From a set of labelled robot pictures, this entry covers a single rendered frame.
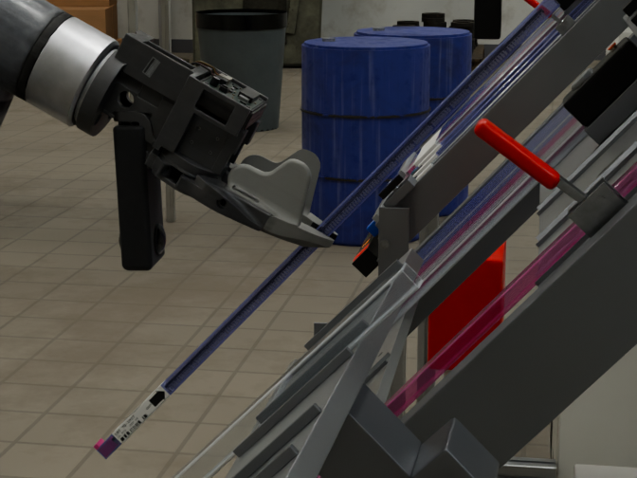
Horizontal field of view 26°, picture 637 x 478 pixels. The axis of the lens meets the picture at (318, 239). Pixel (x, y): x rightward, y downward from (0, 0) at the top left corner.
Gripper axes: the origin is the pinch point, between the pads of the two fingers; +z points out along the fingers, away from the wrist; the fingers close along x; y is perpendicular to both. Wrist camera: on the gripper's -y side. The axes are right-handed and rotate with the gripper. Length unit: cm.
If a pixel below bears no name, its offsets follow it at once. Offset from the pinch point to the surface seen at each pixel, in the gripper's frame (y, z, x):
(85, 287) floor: -149, -69, 330
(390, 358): -9.0, 10.3, 11.3
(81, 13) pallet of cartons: -218, -288, 1007
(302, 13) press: -128, -126, 1006
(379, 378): -9.4, 10.1, 6.5
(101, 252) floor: -154, -78, 379
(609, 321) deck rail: 10.7, 18.2, -21.1
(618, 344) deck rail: 9.8, 19.4, -21.1
